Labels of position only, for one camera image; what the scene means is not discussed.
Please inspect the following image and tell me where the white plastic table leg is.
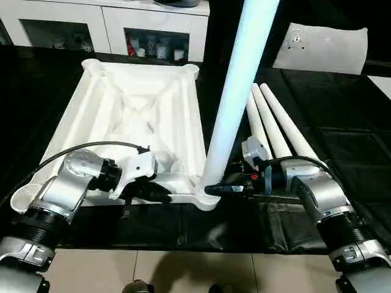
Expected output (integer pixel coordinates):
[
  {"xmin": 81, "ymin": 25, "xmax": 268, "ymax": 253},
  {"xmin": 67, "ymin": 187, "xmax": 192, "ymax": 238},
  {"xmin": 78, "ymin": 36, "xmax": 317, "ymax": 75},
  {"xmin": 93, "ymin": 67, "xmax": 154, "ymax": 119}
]
[
  {"xmin": 260, "ymin": 84, "xmax": 322, "ymax": 163},
  {"xmin": 246, "ymin": 92, "xmax": 273, "ymax": 157},
  {"xmin": 201, "ymin": 0, "xmax": 281, "ymax": 197},
  {"xmin": 251, "ymin": 84, "xmax": 293, "ymax": 159}
]

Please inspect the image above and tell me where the black work mat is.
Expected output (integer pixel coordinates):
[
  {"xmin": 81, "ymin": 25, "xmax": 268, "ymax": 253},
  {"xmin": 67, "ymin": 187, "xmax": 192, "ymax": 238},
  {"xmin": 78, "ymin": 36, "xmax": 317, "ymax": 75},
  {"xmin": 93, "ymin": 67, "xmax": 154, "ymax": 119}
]
[{"xmin": 0, "ymin": 44, "xmax": 391, "ymax": 254}]

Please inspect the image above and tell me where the white flat panel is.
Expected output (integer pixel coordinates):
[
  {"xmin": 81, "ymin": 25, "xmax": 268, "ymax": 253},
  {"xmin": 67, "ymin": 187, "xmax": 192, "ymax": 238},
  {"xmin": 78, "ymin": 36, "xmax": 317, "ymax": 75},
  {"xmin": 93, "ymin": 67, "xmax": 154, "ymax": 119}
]
[{"xmin": 272, "ymin": 23, "xmax": 370, "ymax": 76}]

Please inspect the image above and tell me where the white sheet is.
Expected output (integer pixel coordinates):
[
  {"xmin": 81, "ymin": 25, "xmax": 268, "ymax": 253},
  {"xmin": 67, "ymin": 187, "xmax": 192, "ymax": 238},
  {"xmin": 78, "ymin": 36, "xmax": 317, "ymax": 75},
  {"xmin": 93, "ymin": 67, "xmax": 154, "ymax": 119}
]
[{"xmin": 367, "ymin": 74, "xmax": 391, "ymax": 102}]

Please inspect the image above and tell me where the white glass-door cabinet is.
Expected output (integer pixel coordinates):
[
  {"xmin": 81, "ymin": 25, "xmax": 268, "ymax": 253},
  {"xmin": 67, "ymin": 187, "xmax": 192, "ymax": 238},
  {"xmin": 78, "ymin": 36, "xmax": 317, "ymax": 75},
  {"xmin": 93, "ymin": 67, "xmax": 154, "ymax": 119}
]
[{"xmin": 0, "ymin": 0, "xmax": 211, "ymax": 63}]

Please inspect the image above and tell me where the grey bag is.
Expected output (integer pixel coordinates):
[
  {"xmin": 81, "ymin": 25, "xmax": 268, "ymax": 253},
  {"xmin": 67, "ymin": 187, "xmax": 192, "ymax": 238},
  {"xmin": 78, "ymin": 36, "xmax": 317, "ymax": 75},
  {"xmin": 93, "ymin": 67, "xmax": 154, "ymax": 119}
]
[{"xmin": 153, "ymin": 0, "xmax": 200, "ymax": 8}]

